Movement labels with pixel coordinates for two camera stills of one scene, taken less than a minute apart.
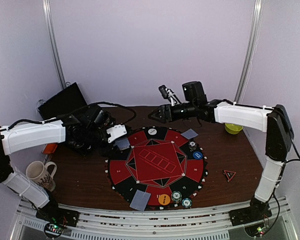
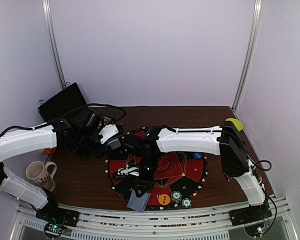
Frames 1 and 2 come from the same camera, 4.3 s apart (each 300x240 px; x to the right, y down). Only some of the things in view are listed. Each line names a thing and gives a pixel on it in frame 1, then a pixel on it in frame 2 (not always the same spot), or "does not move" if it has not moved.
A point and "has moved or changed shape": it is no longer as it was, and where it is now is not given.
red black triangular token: [229, 174] does not move
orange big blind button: [164, 199] does not move
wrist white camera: [168, 94] → [133, 171]
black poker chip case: [67, 101] does not move
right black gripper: [167, 113] → [143, 182]
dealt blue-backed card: [140, 200] has moved or changed shape
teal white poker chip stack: [186, 202] does not move
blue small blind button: [197, 155] does not move
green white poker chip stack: [176, 196] does not move
